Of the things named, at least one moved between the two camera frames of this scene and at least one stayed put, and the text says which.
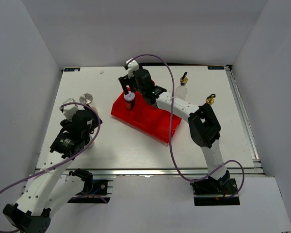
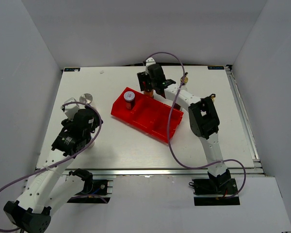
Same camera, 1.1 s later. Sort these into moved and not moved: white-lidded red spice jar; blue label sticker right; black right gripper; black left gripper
Moved: black right gripper
Not moved: black left gripper; blue label sticker right; white-lidded red spice jar
